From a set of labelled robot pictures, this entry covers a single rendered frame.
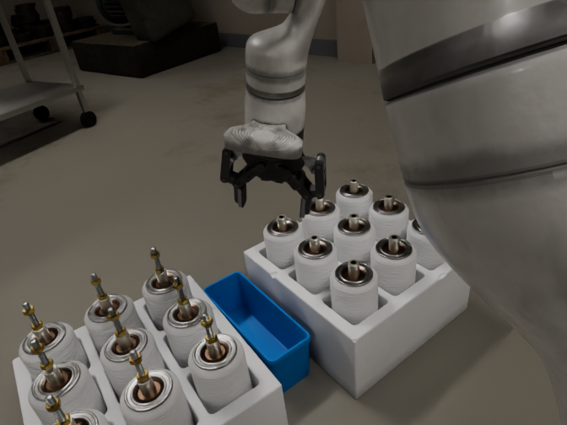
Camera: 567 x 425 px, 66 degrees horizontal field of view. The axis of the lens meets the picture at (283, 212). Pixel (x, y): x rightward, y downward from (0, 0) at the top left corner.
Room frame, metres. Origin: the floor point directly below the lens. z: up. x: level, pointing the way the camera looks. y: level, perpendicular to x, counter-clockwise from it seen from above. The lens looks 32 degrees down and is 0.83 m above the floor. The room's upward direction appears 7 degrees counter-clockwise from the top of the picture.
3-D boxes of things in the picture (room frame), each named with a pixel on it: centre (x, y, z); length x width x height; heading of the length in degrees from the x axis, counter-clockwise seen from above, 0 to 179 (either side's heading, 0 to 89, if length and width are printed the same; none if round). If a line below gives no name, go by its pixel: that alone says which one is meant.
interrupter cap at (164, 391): (0.46, 0.25, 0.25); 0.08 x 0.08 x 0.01
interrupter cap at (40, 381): (0.50, 0.41, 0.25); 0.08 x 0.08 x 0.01
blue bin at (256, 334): (0.74, 0.10, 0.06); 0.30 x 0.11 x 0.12; 33
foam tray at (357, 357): (0.84, -0.16, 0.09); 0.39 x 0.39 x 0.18; 33
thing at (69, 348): (0.60, 0.47, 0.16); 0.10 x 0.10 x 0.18
